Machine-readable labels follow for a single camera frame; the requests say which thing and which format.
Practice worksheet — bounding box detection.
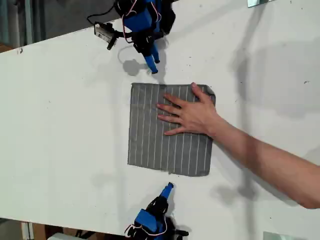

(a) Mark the black camera stalk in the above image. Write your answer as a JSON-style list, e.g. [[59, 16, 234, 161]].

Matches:
[[106, 29, 133, 51]]

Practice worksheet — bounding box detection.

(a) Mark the white container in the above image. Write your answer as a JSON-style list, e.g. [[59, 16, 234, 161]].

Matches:
[[47, 232, 79, 240]]

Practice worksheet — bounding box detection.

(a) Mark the black camera cable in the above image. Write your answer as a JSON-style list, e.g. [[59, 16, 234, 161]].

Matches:
[[86, 3, 118, 27]]

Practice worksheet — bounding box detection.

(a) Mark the person's hand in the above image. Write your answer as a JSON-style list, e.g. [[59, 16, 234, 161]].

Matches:
[[156, 82, 224, 137]]

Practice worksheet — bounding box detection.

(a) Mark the white table leg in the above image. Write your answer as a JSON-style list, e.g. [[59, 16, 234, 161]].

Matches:
[[21, 221, 35, 240]]

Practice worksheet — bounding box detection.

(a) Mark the black camera box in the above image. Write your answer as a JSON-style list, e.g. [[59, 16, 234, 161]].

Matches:
[[94, 22, 115, 43], [172, 228, 190, 240]]

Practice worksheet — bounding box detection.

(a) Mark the brown cardboard box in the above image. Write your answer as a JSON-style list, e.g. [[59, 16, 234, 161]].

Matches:
[[32, 223, 106, 240]]

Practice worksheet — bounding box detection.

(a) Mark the grey white-striped square towel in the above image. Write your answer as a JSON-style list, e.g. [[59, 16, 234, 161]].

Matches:
[[127, 82, 217, 178]]

